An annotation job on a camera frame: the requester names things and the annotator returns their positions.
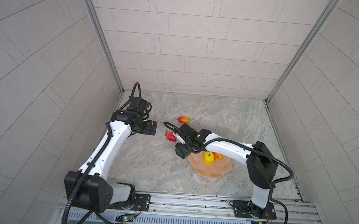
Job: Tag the yellow lemon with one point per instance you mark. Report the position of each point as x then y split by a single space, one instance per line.
209 158

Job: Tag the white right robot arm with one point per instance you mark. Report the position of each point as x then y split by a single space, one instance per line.
256 157

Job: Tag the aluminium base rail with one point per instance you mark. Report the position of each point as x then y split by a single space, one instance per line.
167 208

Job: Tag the left aluminium corner post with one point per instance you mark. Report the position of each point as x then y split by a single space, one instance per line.
102 40

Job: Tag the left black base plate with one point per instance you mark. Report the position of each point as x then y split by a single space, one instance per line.
141 203

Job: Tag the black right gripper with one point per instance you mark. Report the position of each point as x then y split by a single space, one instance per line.
183 152

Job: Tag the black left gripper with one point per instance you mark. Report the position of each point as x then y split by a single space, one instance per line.
147 129

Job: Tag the red yellow mango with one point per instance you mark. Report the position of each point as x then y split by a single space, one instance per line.
218 156
184 120

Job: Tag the aluminium corner post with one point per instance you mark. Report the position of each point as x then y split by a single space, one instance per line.
102 40
315 30

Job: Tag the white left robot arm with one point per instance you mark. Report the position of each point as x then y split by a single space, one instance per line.
88 188

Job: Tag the red strawberry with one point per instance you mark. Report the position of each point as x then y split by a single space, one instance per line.
170 136

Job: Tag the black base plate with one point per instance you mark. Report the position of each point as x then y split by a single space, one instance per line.
141 203
246 209

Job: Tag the left circuit board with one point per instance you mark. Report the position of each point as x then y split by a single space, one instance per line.
125 218

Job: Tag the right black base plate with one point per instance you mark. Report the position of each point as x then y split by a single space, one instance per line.
246 209

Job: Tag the peach scalloped fruit bowl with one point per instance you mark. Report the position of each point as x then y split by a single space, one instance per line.
217 170

